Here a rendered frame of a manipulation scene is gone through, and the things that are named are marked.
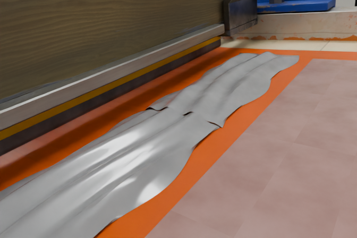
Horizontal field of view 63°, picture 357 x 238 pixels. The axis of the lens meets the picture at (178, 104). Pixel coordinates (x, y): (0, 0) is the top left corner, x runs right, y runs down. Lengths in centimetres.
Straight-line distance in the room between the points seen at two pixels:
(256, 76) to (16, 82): 18
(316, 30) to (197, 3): 17
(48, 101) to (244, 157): 12
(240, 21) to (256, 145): 24
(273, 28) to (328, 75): 16
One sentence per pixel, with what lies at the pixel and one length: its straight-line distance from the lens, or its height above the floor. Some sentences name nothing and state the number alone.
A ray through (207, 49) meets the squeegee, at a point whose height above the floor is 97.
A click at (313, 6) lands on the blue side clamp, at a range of 41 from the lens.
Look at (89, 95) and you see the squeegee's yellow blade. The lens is 23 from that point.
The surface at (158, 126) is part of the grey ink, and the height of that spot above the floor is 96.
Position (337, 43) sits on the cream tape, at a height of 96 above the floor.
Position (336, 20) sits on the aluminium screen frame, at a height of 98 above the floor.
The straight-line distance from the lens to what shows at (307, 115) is 21.
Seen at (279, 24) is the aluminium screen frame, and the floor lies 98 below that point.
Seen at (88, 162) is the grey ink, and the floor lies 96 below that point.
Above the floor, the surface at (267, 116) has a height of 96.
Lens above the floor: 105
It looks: 23 degrees down
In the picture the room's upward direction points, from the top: 7 degrees counter-clockwise
